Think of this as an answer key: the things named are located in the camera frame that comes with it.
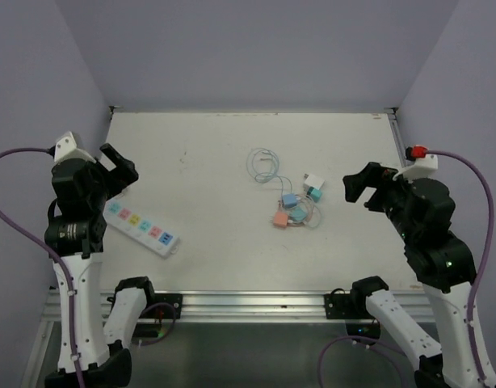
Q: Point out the mint green charger plug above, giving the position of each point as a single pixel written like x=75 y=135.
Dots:
x=298 y=215

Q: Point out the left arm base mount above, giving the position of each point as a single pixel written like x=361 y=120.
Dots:
x=167 y=309

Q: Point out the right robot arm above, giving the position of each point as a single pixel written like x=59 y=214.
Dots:
x=421 y=211

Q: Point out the light blue charger plug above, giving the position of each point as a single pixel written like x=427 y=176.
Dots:
x=289 y=201

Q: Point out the white charger plug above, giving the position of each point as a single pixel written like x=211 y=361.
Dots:
x=313 y=181

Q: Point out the aluminium table rail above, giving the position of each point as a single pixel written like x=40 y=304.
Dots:
x=261 y=307

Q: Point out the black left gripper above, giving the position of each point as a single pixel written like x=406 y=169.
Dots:
x=118 y=178

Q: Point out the orange charger plug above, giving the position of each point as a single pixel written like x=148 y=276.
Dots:
x=280 y=220

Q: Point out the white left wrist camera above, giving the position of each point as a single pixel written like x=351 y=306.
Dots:
x=69 y=146

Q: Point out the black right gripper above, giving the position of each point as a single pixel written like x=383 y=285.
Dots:
x=372 y=175

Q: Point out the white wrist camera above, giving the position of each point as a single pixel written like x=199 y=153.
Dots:
x=69 y=146
x=422 y=164

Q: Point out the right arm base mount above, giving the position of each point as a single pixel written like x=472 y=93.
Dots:
x=339 y=306

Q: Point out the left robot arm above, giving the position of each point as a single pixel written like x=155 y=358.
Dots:
x=93 y=352

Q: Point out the right side aluminium rail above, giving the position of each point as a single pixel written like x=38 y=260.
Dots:
x=401 y=149

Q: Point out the teal dual usb charger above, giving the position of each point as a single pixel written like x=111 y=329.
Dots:
x=314 y=194

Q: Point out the white power strip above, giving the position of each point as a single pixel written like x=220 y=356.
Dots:
x=142 y=230

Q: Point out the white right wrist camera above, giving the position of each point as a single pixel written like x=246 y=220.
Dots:
x=422 y=164

